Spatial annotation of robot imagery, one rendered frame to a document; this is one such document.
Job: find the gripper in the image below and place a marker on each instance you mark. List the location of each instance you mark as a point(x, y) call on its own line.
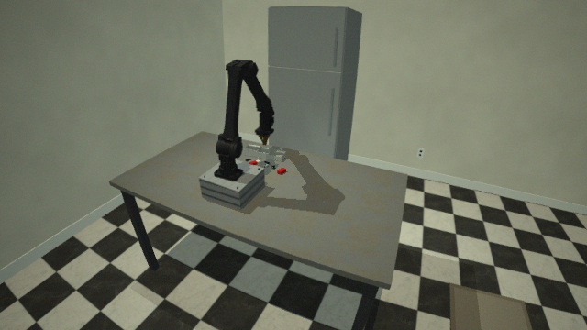
point(263, 131)

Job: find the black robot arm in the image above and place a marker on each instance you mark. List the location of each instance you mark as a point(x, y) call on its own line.
point(228, 150)

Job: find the grey three-compartment bin rack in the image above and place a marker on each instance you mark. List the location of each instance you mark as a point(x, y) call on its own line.
point(264, 153)

